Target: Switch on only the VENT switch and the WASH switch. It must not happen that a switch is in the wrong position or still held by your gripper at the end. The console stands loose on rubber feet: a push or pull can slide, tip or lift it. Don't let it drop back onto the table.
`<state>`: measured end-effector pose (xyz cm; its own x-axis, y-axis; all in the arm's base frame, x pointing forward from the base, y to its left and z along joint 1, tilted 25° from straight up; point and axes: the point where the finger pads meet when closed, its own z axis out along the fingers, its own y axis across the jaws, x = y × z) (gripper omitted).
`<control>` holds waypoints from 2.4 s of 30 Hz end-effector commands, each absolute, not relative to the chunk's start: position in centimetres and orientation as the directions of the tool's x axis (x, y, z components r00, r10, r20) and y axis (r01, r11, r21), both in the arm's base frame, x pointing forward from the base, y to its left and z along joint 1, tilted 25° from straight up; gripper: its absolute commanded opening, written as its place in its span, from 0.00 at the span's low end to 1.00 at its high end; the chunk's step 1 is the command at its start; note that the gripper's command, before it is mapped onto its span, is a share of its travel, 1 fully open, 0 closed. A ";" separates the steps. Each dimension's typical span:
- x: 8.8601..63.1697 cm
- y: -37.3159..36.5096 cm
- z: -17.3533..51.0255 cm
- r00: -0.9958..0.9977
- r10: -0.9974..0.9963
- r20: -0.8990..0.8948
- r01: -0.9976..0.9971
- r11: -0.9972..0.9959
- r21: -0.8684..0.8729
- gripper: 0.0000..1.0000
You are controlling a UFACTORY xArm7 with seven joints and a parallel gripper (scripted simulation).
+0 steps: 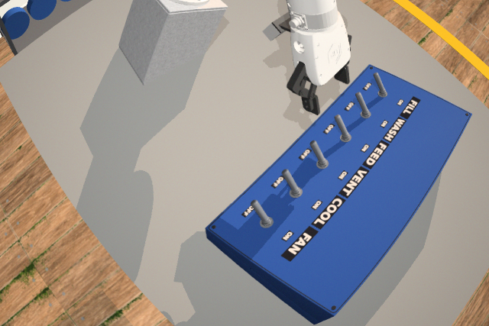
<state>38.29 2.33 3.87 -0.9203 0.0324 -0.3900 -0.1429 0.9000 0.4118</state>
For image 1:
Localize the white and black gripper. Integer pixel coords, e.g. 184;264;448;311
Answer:
287;12;351;115

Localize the blue switch console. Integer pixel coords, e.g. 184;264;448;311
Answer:
207;64;472;324

